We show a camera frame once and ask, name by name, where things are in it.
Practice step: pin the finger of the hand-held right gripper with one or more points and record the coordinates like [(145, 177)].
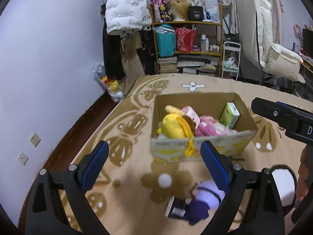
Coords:
[(266, 110)]

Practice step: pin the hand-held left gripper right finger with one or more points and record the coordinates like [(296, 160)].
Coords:
[(215, 167)]

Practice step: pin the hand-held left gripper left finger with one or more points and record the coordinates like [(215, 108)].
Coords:
[(97, 167)]

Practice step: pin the green small carton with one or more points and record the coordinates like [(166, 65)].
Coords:
[(229, 115)]

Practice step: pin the pink plush toy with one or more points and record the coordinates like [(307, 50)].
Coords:
[(207, 127)]

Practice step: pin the purple plush doll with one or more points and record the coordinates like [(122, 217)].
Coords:
[(198, 210)]

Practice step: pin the printed cardboard box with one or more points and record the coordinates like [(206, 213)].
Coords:
[(168, 146)]

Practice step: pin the yellow bear plush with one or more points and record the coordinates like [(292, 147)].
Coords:
[(173, 127)]

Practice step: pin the pink swirl cake plush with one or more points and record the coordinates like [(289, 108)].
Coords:
[(190, 113)]

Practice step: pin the person's right hand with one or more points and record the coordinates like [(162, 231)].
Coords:
[(303, 176)]

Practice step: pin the white trolley cart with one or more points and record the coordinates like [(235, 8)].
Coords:
[(229, 70)]

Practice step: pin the small black box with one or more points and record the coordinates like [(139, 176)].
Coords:
[(176, 205)]

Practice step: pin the green plastic bag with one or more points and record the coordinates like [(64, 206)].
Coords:
[(229, 64)]

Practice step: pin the cluttered yellow desk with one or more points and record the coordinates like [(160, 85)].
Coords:
[(308, 64)]

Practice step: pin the black monitor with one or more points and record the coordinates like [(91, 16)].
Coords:
[(308, 41)]

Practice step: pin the cream padded chair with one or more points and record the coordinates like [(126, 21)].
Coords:
[(249, 29)]

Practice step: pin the plastic bag of toys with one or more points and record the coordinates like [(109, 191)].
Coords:
[(110, 85)]

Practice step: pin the pink fan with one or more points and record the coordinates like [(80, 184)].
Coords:
[(297, 30)]

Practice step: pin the pile of papers and books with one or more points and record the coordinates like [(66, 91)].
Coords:
[(193, 64)]

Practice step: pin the short white bottle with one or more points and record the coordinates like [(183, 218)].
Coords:
[(207, 45)]

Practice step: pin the tall white bottle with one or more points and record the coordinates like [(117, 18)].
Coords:
[(203, 42)]

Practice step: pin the red patterned bag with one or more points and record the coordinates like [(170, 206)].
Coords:
[(184, 40)]

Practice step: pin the stack of books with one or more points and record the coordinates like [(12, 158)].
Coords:
[(167, 64)]

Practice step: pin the beige coat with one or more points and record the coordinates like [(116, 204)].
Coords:
[(132, 61)]

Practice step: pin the black coat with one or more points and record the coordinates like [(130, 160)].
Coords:
[(111, 53)]

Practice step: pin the wooden shelf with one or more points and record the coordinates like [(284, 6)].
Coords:
[(190, 22)]

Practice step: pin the white plastic bag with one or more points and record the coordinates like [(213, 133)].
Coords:
[(211, 7)]

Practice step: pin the teal bag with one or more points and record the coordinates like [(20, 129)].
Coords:
[(166, 44)]

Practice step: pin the blonde wig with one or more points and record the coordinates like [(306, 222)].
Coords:
[(179, 7)]

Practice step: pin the black pink printed bag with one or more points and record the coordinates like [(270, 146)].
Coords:
[(160, 7)]

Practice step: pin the white puffer jacket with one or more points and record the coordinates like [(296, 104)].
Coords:
[(124, 9)]

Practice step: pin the white wall outlet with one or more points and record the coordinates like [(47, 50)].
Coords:
[(34, 139), (22, 158)]

